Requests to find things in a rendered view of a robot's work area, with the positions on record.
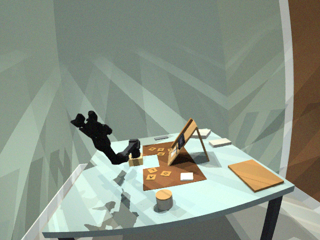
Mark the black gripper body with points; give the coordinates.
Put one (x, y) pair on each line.
(80, 122)

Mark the grey cylinder with tan lid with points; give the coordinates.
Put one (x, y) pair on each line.
(164, 199)

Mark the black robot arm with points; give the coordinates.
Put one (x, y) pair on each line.
(102, 143)

